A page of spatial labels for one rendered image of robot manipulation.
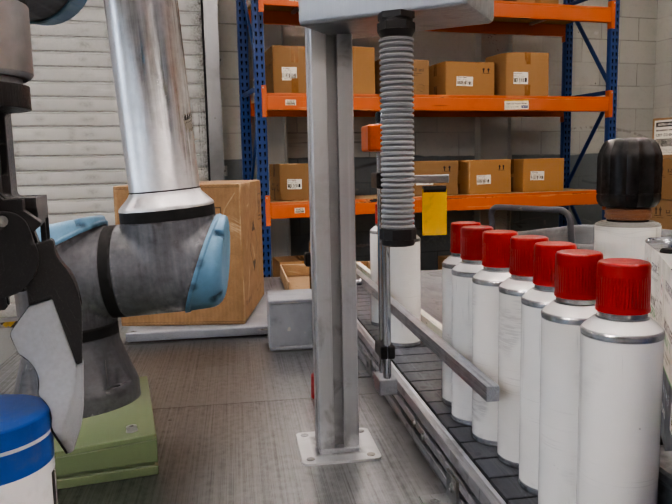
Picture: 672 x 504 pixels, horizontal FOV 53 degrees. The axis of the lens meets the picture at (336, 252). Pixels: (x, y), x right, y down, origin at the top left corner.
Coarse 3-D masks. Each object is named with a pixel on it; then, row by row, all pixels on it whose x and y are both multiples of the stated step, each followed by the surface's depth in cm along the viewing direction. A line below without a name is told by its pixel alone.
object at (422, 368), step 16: (368, 304) 132; (368, 320) 118; (400, 352) 98; (416, 352) 98; (432, 352) 98; (400, 368) 90; (416, 368) 90; (432, 368) 90; (416, 384) 84; (432, 384) 84; (432, 400) 78; (448, 416) 73; (464, 432) 69; (464, 448) 65; (480, 448) 65; (496, 448) 65; (480, 464) 61; (496, 464) 61; (496, 480) 58; (512, 480) 58; (512, 496) 55; (528, 496) 55
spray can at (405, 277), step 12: (396, 252) 99; (408, 252) 99; (396, 264) 99; (408, 264) 99; (396, 276) 100; (408, 276) 99; (420, 276) 102; (396, 288) 100; (408, 288) 100; (420, 288) 102; (396, 300) 100; (408, 300) 100; (420, 300) 102; (420, 312) 102; (396, 324) 101; (396, 336) 101; (408, 336) 100
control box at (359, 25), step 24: (312, 0) 65; (336, 0) 64; (360, 0) 63; (384, 0) 62; (408, 0) 61; (432, 0) 60; (456, 0) 59; (480, 0) 61; (312, 24) 65; (336, 24) 65; (360, 24) 66; (432, 24) 66; (456, 24) 66
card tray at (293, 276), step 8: (288, 264) 194; (296, 264) 195; (304, 264) 195; (368, 264) 197; (280, 272) 193; (288, 272) 195; (296, 272) 195; (304, 272) 195; (288, 280) 167; (296, 280) 188; (304, 280) 188; (288, 288) 165; (296, 288) 176; (304, 288) 176
